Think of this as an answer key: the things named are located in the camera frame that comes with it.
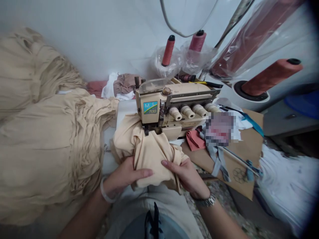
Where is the beige overlock sewing machine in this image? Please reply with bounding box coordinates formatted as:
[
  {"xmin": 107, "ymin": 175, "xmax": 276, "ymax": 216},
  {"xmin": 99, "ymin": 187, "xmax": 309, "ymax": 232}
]
[{"xmin": 134, "ymin": 77, "xmax": 222, "ymax": 141}]

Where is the clear plastic bag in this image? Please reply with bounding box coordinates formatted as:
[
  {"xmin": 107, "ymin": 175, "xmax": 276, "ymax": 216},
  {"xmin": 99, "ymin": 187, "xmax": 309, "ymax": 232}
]
[{"xmin": 155, "ymin": 46, "xmax": 185, "ymax": 78}]

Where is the teal ribbon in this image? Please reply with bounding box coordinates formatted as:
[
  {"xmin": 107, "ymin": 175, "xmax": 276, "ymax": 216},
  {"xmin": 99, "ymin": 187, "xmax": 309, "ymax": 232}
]
[{"xmin": 243, "ymin": 112, "xmax": 265, "ymax": 139}]

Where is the pink thread cone in bag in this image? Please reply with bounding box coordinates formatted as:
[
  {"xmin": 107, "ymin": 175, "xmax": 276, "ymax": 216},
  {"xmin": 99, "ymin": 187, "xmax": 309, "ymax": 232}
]
[{"xmin": 188, "ymin": 30, "xmax": 207, "ymax": 53}]

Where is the large pink thread cone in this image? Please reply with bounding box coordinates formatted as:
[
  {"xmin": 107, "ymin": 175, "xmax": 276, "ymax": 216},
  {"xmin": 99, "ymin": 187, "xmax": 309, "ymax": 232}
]
[{"xmin": 241, "ymin": 58, "xmax": 304, "ymax": 96}]

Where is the metal rod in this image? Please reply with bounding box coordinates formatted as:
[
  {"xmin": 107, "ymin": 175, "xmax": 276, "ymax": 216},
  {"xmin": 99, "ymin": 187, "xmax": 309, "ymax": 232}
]
[{"xmin": 214, "ymin": 0, "xmax": 255, "ymax": 49}]

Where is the folded pink fabric scrap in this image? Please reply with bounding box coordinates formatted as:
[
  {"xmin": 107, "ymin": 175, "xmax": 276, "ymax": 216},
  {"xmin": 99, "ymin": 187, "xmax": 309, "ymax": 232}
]
[{"xmin": 186, "ymin": 130, "xmax": 207, "ymax": 152}]

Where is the brown cardboard sheet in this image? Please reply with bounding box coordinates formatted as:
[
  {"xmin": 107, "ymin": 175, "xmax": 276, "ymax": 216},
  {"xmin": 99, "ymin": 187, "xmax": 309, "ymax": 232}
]
[{"xmin": 180, "ymin": 107, "xmax": 265, "ymax": 201}]

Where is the grey fabric strip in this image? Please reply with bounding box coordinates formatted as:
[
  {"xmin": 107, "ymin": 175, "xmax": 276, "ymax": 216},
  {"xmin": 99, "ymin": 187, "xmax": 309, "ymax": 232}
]
[{"xmin": 206, "ymin": 145, "xmax": 232, "ymax": 182}]

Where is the white fabric heap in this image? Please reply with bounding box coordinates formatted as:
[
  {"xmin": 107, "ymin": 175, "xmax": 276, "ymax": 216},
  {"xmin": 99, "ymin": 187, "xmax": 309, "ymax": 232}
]
[{"xmin": 257, "ymin": 144, "xmax": 319, "ymax": 237}]

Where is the slim pink thread cone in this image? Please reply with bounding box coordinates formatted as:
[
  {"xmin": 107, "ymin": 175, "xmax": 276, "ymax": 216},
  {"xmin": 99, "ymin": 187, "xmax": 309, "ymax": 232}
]
[{"xmin": 161, "ymin": 35, "xmax": 176, "ymax": 67}]

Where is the beige fabric piece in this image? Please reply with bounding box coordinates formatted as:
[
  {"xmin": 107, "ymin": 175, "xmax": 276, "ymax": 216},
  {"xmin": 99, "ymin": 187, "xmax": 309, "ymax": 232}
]
[{"xmin": 110, "ymin": 113, "xmax": 190, "ymax": 195}]

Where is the person's right hand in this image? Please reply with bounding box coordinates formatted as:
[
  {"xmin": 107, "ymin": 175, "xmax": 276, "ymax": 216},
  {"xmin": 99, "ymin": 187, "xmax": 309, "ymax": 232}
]
[{"xmin": 161, "ymin": 157, "xmax": 210, "ymax": 199}]

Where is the blue plastic container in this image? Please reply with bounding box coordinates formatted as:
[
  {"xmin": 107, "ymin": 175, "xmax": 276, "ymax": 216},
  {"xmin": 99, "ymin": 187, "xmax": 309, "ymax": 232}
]
[{"xmin": 284, "ymin": 93, "xmax": 319, "ymax": 121}]

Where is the white cone stand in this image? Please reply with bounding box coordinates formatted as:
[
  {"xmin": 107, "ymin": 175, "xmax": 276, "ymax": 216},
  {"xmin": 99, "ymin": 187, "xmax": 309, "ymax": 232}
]
[{"xmin": 219, "ymin": 79, "xmax": 271, "ymax": 111}]

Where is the pile of beige fabric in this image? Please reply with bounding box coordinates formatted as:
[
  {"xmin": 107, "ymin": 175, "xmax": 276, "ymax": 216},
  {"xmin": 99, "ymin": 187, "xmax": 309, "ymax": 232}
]
[{"xmin": 0, "ymin": 26, "xmax": 120, "ymax": 227}]

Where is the fabric roll in plastic wrap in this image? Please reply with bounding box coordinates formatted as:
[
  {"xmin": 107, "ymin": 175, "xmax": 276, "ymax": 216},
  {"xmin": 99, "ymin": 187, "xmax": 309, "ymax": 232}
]
[{"xmin": 209, "ymin": 0, "xmax": 304, "ymax": 80}]

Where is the person's body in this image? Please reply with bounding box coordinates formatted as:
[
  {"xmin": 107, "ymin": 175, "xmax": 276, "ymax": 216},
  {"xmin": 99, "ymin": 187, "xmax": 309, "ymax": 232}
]
[{"xmin": 104, "ymin": 183, "xmax": 205, "ymax": 239}]

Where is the person's left hand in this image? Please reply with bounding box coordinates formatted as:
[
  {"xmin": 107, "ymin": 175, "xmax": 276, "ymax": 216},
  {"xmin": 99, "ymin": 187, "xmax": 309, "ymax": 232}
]
[{"xmin": 104, "ymin": 156, "xmax": 154, "ymax": 200}]

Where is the white cable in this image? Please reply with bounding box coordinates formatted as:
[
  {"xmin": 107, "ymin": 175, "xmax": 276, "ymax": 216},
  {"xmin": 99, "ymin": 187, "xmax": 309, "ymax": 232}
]
[{"xmin": 160, "ymin": 0, "xmax": 220, "ymax": 38}]

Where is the heap of fabric scraps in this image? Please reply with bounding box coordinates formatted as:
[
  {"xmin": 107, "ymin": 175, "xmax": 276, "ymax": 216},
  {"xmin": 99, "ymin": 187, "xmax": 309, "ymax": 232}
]
[{"xmin": 86, "ymin": 72, "xmax": 146, "ymax": 101}]

